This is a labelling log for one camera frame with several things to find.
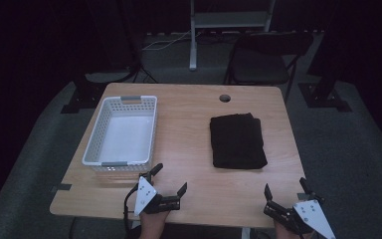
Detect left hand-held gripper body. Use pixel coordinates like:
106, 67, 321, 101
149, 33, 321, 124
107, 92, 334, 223
133, 175, 182, 217

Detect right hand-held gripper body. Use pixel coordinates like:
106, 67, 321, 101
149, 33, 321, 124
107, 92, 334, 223
263, 198, 338, 239

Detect white plastic basket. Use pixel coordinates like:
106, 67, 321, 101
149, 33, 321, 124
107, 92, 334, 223
81, 95, 159, 173

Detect black cloth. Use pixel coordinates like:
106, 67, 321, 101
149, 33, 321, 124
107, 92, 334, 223
209, 112, 269, 170

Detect person's right hand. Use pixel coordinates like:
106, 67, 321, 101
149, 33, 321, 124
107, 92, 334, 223
274, 220, 313, 239

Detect person's left hand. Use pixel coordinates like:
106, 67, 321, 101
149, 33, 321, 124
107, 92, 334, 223
138, 209, 171, 239

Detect black stand base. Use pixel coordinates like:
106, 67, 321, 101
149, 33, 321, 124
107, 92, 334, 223
297, 82, 353, 114
60, 63, 144, 115

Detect black folding chair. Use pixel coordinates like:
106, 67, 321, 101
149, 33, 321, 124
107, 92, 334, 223
223, 31, 315, 105

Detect grey metal stand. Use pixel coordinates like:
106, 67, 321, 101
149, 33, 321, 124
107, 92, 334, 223
188, 0, 277, 72

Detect white floor cable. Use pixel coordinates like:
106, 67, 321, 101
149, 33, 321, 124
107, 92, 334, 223
141, 29, 194, 52

